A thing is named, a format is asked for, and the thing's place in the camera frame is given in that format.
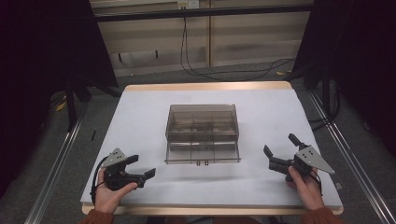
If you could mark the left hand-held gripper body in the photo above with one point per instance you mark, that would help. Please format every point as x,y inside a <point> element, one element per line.
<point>114,177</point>

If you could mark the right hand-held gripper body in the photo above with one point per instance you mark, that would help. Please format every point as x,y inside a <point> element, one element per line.
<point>311,158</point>

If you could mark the clear brown plastic organizer box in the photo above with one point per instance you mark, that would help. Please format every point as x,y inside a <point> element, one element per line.
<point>202,130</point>

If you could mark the person's left hand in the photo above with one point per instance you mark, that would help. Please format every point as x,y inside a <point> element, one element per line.
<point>107,197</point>

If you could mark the person's right hand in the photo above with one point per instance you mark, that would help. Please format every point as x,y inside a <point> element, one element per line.
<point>308,191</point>

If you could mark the white table mat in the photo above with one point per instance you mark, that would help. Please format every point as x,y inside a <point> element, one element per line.
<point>143,124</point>

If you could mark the black metal stand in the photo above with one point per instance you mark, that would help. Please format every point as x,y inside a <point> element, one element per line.
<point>71,105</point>
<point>326,93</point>

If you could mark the yellow tape strip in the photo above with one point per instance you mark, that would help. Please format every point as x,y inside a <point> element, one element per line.
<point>60,106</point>
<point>280,73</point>

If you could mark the wooden table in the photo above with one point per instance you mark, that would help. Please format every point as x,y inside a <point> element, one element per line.
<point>205,86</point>

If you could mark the black curtain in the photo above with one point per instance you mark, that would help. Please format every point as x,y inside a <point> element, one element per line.
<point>40,62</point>
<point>358,56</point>

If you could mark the black horizontal bar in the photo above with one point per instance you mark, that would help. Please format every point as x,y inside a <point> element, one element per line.
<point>202,13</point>

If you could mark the metal floor rail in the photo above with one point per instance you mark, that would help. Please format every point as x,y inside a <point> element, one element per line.
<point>53,174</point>
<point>355,161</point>

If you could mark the white wall socket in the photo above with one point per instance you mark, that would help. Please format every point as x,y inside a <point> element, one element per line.
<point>188,4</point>

